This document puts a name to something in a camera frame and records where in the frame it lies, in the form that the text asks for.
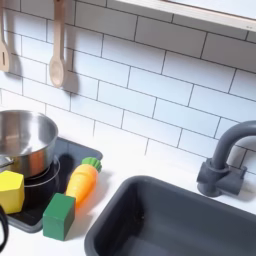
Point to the green block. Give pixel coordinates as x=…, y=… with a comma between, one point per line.
x=58, y=216

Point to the yellow block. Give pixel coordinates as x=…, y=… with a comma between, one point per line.
x=11, y=193

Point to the orange toy carrot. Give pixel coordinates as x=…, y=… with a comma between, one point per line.
x=81, y=183

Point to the wooden spoon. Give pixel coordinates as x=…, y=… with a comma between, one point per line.
x=57, y=70

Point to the steel pot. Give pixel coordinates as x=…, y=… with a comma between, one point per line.
x=36, y=156

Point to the dark grey tap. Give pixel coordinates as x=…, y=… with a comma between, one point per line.
x=220, y=173

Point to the dark grey sink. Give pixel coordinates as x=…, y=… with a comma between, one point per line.
x=166, y=226

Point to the black stove cooktop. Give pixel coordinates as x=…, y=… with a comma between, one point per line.
x=41, y=198

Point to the light wooden shelf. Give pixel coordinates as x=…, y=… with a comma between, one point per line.
x=200, y=15

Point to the wooden slotted spatula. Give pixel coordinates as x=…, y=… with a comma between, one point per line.
x=4, y=56

